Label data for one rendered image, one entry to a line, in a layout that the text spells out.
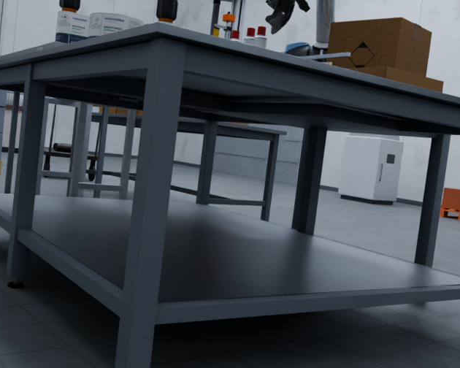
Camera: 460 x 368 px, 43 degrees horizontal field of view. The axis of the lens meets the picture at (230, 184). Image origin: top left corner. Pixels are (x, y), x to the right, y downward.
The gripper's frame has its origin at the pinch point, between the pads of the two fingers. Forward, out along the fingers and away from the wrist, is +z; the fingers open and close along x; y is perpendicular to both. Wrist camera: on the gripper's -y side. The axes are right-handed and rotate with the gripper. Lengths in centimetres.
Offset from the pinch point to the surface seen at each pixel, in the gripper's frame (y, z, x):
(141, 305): 80, 37, 102
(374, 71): 13, -16, 67
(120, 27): 55, 17, -13
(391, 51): -22.2, -14.5, 37.2
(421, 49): -40, -18, 34
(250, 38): 2.6, 8.0, -9.7
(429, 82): -6, -17, 71
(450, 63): -690, 94, -434
